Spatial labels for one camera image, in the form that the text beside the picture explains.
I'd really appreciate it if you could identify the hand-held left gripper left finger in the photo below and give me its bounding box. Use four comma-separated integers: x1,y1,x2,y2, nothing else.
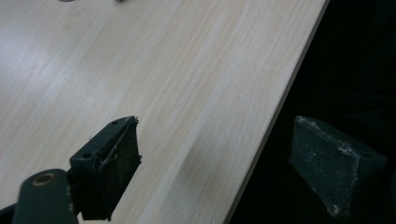
68,115,143,222

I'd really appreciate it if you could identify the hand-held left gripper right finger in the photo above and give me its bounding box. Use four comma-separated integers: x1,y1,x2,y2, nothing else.
288,115,389,218

